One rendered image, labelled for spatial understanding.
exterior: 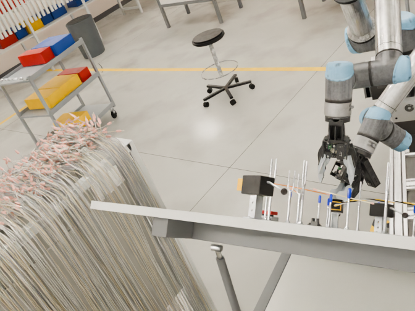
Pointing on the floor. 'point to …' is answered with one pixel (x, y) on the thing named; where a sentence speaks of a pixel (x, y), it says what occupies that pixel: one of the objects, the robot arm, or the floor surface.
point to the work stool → (205, 38)
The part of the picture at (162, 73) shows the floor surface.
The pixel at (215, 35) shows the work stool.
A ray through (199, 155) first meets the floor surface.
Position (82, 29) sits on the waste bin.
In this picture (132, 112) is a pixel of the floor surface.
